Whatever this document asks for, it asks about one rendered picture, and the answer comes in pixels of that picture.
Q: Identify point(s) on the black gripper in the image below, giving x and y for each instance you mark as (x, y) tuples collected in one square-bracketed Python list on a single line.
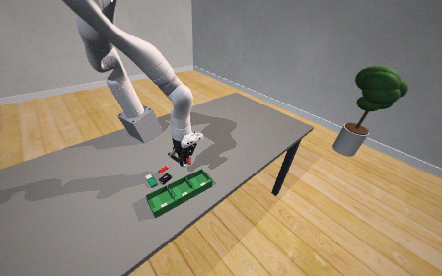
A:
[(183, 153)]

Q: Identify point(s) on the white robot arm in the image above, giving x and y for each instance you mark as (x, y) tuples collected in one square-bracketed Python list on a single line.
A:
[(96, 26)]

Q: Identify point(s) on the green and white eraser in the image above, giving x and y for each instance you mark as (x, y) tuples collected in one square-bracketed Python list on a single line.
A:
[(151, 180)]

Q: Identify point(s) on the green compartment tray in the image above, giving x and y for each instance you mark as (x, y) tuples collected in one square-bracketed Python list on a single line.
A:
[(178, 192)]

